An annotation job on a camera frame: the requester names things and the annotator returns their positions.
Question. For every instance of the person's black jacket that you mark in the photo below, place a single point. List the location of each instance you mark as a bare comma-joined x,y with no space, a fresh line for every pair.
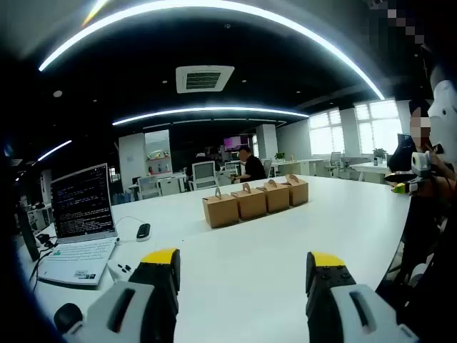
428,257

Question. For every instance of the white laptop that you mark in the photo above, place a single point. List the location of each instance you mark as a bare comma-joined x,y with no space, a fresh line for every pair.
84,211

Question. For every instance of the black monitor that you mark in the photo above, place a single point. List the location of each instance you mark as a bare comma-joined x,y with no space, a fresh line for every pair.
29,232

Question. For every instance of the person's right hand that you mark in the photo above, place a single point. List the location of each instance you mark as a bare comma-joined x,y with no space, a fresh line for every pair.
442,178

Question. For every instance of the white office desk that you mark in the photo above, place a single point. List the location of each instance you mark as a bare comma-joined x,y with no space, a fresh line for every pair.
296,166

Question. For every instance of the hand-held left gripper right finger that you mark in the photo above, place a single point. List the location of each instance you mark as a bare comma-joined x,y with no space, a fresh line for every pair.
328,296

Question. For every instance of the purple wall screen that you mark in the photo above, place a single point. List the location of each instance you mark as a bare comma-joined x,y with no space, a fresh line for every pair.
233,143

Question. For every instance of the ceiling air conditioner vent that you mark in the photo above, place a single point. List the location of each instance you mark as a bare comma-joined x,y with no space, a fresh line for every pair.
204,79

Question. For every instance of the short ceiling light strip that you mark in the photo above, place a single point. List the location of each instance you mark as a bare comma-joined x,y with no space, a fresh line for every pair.
53,150

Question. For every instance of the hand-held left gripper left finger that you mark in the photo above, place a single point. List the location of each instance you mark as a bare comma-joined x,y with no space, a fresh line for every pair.
150,296

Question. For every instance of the bright window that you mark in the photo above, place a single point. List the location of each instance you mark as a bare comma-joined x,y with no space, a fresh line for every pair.
326,132
382,126

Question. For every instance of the white mesh office chair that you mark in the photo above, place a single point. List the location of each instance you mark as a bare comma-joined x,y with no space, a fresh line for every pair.
204,175

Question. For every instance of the white chest device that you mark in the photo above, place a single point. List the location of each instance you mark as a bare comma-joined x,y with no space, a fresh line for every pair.
444,107

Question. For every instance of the small potted plant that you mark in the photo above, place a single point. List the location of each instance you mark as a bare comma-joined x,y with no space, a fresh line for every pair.
280,156

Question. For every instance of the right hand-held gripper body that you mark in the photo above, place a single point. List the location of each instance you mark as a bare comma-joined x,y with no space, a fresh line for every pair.
423,164

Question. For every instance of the white controller with black buttons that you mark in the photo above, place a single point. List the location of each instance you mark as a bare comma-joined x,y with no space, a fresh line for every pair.
121,268

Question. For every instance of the long ceiling light strip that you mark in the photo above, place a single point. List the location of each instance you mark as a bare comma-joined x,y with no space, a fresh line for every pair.
214,6

